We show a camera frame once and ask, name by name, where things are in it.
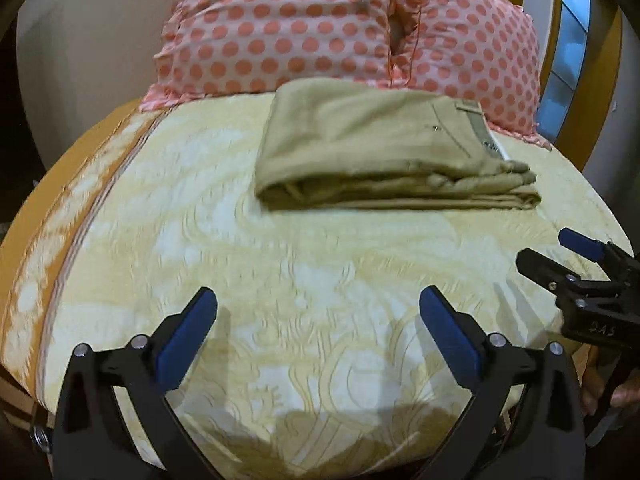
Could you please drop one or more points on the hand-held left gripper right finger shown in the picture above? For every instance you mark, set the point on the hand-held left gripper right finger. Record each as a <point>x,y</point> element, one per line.
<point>452,340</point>

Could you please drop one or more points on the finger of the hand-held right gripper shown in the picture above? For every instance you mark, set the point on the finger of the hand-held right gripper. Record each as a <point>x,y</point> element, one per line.
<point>542,271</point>
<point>580,243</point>

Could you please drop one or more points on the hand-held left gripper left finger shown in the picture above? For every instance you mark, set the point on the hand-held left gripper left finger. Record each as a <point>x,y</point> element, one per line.
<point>181,340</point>

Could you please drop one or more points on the khaki pants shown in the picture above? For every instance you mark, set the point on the khaki pants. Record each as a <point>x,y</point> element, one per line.
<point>365,145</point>

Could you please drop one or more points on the person's right hand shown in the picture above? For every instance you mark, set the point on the person's right hand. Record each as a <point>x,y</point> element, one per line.
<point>627,392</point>

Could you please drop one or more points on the yellow patterned bedspread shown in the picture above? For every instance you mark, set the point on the yellow patterned bedspread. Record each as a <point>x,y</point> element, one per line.
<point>300,285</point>

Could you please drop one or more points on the wooden headboard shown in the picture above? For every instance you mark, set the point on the wooden headboard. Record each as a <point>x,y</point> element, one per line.
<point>612,75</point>

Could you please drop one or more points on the pink polka dot pillow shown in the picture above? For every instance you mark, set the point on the pink polka dot pillow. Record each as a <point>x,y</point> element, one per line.
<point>280,25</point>
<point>470,50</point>

